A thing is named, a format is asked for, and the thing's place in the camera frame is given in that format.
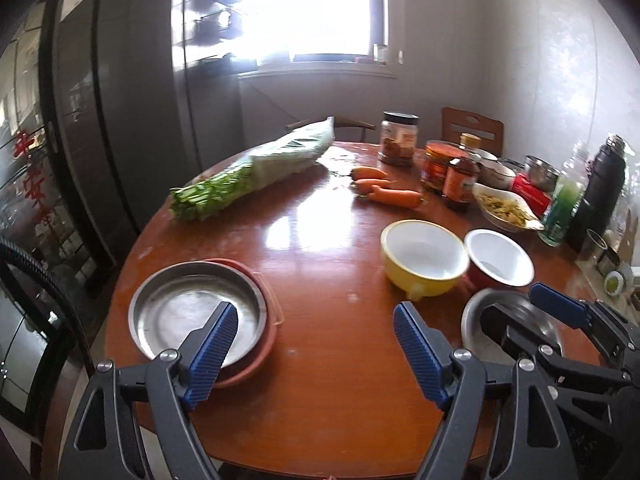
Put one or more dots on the yellow bowl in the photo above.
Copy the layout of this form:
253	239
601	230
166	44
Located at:
420	255

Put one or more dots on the brown sauce bottle yellow cap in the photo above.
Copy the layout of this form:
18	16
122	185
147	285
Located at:
460	185

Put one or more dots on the small glass cup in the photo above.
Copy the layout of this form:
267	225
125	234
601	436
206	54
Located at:
592	245

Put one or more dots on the grey refrigerator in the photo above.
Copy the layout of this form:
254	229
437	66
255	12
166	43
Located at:
125	110

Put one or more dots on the green plastic bottle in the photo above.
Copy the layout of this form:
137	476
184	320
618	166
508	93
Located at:
562	205

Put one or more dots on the red packet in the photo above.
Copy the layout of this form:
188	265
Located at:
530	192

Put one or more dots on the glass door with red decal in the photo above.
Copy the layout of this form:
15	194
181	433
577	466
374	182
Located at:
25	160

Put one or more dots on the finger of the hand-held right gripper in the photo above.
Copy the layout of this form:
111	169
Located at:
555	302
520	330

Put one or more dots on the red bowl white inside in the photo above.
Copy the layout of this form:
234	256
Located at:
500	257

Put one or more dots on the white dish with food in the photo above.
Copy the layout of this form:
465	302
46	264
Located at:
505	207

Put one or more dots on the pink crab-shaped plate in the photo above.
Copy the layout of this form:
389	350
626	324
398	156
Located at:
273	335

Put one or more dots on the black thermos flask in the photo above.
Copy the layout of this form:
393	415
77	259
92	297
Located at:
597	195

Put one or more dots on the white patterned bowl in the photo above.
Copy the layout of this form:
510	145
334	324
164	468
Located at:
492	172

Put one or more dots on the dark wooden chair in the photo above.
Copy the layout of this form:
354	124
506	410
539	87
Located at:
345	122

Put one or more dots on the clear jar black lid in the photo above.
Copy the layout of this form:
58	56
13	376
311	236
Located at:
398	140

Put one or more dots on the red sauce jar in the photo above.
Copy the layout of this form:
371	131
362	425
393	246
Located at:
440	167

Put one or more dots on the deep steel bowl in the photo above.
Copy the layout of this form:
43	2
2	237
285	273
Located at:
470	322

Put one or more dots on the small round green-white container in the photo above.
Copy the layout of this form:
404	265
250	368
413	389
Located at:
616	282

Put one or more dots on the window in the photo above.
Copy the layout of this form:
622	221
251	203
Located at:
310	5

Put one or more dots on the brown wooden chair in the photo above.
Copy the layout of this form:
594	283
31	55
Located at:
472	125

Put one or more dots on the shallow steel plate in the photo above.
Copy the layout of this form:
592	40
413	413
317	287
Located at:
170	310

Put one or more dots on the small bottle on windowsill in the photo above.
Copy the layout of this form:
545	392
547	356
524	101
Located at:
380	53

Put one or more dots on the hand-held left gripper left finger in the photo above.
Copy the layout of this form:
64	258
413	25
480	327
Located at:
210	355

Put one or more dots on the small steel bowl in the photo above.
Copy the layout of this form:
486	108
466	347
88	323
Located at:
542	170

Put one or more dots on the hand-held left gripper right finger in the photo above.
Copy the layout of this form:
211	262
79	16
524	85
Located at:
420	355

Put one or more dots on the celery in plastic bag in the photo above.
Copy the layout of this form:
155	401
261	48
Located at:
280	160

